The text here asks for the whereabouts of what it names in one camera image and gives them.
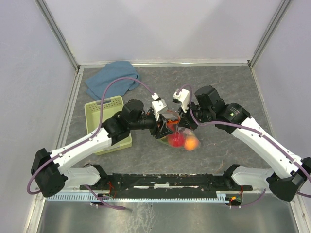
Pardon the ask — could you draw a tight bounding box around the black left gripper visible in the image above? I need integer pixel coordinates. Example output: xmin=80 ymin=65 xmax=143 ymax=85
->
xmin=129 ymin=111 xmax=173 ymax=139

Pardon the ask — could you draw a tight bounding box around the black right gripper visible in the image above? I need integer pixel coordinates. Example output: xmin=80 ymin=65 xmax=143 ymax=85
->
xmin=177 ymin=100 xmax=213 ymax=131

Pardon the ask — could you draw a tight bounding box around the red apple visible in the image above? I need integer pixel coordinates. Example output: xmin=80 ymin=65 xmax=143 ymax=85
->
xmin=168 ymin=133 xmax=185 ymax=148

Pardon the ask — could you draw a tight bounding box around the clear zip top bag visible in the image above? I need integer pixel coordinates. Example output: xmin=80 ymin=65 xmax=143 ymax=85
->
xmin=157 ymin=110 xmax=200 ymax=151

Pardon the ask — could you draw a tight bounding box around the orange peach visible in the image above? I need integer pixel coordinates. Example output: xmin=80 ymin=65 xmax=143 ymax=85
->
xmin=184 ymin=136 xmax=200 ymax=151

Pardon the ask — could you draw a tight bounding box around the red pepper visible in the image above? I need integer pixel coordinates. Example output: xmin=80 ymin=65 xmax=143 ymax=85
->
xmin=167 ymin=124 xmax=176 ymax=133

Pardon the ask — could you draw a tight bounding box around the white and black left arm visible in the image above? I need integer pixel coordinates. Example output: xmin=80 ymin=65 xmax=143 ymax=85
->
xmin=31 ymin=99 xmax=180 ymax=197

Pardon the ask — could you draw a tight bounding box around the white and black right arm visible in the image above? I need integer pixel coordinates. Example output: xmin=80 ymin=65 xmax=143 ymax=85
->
xmin=173 ymin=84 xmax=311 ymax=202

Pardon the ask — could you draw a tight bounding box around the pale green perforated basket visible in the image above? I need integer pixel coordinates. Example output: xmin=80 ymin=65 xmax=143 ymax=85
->
xmin=84 ymin=95 xmax=133 ymax=156

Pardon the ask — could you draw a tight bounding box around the blue cloth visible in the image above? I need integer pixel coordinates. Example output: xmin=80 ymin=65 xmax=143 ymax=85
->
xmin=85 ymin=61 xmax=141 ymax=100

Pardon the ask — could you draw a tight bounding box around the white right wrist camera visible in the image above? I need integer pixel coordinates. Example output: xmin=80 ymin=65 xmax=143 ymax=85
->
xmin=173 ymin=89 xmax=190 ymax=113

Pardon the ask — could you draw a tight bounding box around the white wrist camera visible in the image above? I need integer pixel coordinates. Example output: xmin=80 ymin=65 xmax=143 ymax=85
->
xmin=152 ymin=92 xmax=168 ymax=120
xmin=173 ymin=89 xmax=190 ymax=113

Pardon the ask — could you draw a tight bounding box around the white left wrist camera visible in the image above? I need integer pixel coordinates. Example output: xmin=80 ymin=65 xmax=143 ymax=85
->
xmin=152 ymin=92 xmax=168 ymax=120

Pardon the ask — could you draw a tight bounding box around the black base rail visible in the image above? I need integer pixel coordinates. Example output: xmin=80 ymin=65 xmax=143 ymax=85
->
xmin=90 ymin=173 xmax=253 ymax=199

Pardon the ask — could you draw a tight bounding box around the light blue cable duct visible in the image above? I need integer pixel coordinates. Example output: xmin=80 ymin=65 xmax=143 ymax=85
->
xmin=45 ymin=191 xmax=231 ymax=202

